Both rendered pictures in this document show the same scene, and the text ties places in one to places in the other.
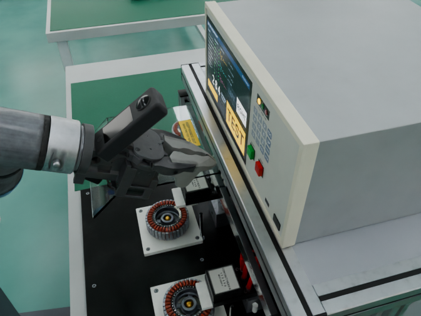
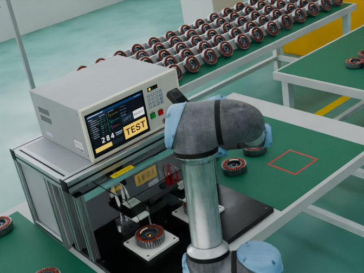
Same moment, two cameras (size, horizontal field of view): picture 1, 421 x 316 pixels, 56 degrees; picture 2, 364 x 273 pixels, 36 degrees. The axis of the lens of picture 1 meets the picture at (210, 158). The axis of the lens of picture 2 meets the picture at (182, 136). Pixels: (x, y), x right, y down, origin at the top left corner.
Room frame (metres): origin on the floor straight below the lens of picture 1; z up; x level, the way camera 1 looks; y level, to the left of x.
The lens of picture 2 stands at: (1.10, 1.78, 2.05)
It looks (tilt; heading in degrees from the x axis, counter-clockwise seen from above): 27 degrees down; 249
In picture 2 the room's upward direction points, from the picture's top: 10 degrees counter-clockwise
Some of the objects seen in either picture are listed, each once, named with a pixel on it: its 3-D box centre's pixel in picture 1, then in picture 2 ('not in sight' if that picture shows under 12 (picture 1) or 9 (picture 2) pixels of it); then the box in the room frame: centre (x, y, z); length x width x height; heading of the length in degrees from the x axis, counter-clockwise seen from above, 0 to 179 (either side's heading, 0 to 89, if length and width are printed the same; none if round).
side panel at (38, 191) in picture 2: not in sight; (43, 201); (0.95, -0.22, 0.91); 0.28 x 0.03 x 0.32; 106
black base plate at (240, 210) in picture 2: (184, 266); (173, 227); (0.53, 0.06, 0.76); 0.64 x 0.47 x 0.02; 16
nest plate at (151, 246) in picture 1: (168, 225); (151, 241); (0.64, 0.11, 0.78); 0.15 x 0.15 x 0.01; 16
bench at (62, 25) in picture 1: (140, 18); not in sight; (2.87, 0.53, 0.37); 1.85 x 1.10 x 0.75; 16
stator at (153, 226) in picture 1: (167, 219); (149, 236); (0.64, 0.11, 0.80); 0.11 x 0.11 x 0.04
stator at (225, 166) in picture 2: not in sight; (234, 166); (0.12, -0.17, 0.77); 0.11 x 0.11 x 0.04
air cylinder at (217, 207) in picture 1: (220, 208); (127, 222); (0.68, -0.03, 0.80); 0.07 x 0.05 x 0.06; 16
